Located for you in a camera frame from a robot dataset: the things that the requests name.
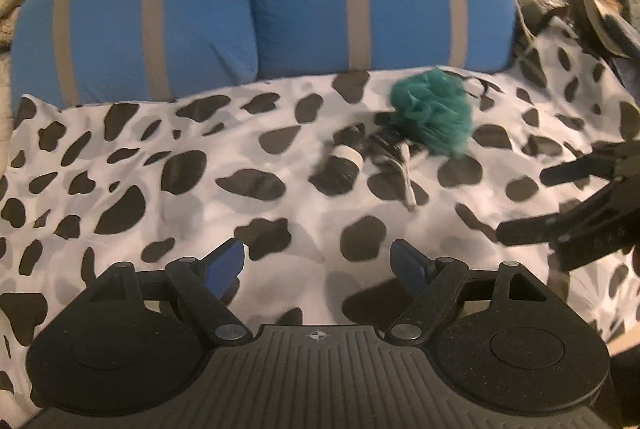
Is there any cow print blanket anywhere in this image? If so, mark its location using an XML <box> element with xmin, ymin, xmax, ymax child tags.
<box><xmin>0</xmin><ymin>26</ymin><xmax>640</xmax><ymax>416</ymax></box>

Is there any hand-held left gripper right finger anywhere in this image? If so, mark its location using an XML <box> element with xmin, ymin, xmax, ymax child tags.
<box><xmin>384</xmin><ymin>238</ymin><xmax>567</xmax><ymax>346</ymax></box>

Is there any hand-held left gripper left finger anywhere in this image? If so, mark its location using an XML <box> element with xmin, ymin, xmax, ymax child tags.
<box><xmin>82</xmin><ymin>237</ymin><xmax>254</xmax><ymax>347</ymax></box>

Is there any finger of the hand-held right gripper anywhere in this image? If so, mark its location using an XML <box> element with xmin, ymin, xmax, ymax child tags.
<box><xmin>539</xmin><ymin>141</ymin><xmax>640</xmax><ymax>190</ymax></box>
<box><xmin>497</xmin><ymin>177</ymin><xmax>640</xmax><ymax>251</ymax></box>

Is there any black and white tube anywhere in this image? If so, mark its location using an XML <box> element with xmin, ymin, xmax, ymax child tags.
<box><xmin>368</xmin><ymin>125</ymin><xmax>417</xmax><ymax>160</ymax></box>

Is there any green mesh bath loofah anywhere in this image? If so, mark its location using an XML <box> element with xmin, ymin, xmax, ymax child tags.
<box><xmin>389</xmin><ymin>66</ymin><xmax>474</xmax><ymax>158</ymax></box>

